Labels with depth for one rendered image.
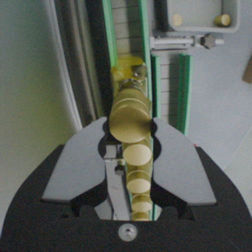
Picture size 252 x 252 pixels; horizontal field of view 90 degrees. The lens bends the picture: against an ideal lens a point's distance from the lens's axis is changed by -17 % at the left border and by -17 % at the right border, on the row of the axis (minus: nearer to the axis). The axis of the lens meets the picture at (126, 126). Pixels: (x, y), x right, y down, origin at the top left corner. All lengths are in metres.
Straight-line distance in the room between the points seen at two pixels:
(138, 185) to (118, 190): 0.50
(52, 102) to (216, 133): 0.68
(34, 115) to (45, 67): 0.08
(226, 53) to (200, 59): 0.11
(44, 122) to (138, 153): 0.14
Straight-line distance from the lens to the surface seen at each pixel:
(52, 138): 0.25
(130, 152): 0.17
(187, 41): 0.35
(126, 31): 0.41
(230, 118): 0.76
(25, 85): 0.21
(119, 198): 0.77
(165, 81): 0.44
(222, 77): 0.65
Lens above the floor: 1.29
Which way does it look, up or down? 60 degrees down
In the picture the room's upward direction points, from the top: 177 degrees counter-clockwise
